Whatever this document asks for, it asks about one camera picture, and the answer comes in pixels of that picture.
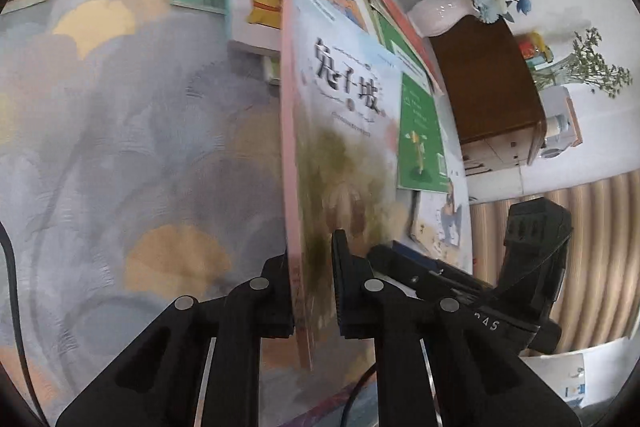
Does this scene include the white ribbed vase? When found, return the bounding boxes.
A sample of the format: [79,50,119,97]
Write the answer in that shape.
[406,0,481,38]

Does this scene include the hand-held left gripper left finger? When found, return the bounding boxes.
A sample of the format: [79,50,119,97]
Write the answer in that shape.
[55,253,297,427]

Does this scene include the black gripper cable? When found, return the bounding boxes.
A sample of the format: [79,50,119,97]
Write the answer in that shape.
[0,221,48,425]
[339,361,379,427]

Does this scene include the orange-red thin book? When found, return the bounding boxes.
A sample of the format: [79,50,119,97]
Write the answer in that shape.
[362,0,447,96]

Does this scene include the white blue printed card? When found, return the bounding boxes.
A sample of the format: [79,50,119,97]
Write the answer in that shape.
[520,352,587,410]

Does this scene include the grey fan-pattern rug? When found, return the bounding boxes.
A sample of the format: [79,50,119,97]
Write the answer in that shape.
[0,0,476,427]

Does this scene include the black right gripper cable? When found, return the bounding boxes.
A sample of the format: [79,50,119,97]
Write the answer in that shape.
[339,361,379,427]

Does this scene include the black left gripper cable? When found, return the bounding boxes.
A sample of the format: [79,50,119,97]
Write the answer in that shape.
[0,221,48,425]

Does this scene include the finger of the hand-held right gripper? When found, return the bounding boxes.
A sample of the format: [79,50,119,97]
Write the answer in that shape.
[391,240,494,290]
[366,245,494,309]

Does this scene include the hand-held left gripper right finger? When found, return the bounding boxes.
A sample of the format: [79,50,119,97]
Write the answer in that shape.
[330,229,583,427]

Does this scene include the beige striped curtain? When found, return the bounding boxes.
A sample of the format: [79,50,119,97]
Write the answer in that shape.
[470,169,640,355]

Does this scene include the white orange-edged box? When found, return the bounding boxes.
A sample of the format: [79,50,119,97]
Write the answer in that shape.
[542,86,584,158]

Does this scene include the green leafy sprigs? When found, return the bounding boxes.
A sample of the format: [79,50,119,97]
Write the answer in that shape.
[532,27,633,98]

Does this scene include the brown wooden cabinet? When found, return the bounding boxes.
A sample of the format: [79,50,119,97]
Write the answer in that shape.
[429,13,547,166]

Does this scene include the green white-bordered book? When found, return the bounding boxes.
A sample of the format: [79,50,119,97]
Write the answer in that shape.
[372,9,451,195]

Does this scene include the white cylindrical device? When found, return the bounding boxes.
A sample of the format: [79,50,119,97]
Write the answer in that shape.
[544,114,573,158]

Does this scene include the pink spine book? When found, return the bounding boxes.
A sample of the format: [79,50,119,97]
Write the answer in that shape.
[278,0,405,373]

